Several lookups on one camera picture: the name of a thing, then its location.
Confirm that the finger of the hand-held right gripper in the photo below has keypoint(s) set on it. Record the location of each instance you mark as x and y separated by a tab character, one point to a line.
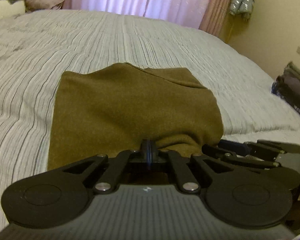
265	148
252	162

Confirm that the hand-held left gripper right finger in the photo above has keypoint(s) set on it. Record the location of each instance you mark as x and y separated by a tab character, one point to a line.
153	152

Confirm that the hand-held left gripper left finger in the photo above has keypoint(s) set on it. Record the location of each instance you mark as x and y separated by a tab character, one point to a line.
146	152

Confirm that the brown sweater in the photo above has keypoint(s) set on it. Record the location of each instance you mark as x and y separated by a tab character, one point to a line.
130	105

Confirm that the dark clothes pile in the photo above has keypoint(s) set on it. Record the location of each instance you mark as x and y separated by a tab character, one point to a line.
295	90

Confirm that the shiny grey hanging cloth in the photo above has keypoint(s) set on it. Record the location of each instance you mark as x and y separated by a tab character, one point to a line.
241	0

